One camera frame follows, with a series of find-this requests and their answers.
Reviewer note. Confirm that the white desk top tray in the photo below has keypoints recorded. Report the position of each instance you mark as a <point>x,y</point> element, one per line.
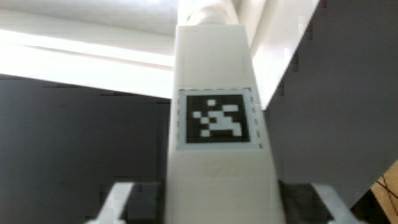
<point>97,42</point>

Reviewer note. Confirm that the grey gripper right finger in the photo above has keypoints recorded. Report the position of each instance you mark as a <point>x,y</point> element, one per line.
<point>335,204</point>

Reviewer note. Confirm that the white desk leg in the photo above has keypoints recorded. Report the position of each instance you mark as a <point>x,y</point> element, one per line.
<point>221,184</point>

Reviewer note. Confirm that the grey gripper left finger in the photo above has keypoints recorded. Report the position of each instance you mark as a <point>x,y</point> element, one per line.
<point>113,208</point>

